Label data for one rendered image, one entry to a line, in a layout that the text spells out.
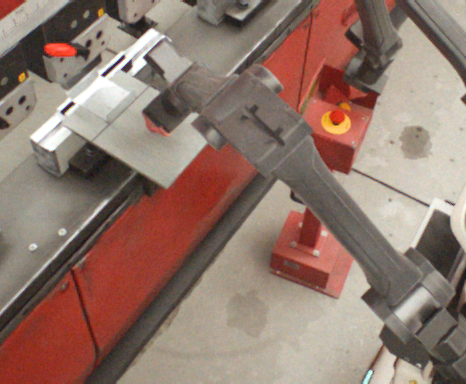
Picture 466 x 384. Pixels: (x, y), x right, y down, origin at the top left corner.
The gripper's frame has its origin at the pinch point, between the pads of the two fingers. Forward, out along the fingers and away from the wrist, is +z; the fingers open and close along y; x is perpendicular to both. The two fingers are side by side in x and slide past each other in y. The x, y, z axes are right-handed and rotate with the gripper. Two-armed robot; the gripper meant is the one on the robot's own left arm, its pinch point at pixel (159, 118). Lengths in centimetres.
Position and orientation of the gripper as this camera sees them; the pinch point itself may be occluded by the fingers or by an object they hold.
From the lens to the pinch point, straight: 148.1
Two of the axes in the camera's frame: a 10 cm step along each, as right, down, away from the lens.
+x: 6.9, 7.1, 1.5
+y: -5.3, 6.4, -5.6
